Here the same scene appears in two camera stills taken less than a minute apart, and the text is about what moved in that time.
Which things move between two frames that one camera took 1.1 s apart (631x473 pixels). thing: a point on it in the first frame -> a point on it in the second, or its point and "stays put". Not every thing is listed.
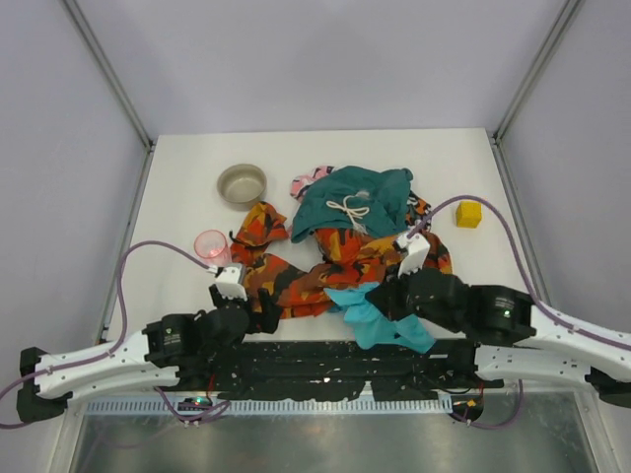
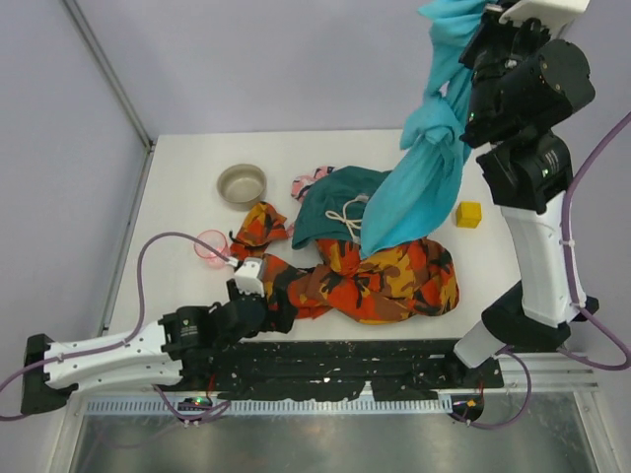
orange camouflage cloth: x=342 y=260 stays put
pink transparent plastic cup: x=212 y=248 stays put
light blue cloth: x=373 y=327 -> x=436 y=137
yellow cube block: x=468 y=214 stays put
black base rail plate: x=325 y=371 stays put
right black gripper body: x=392 y=291 -> x=482 y=37
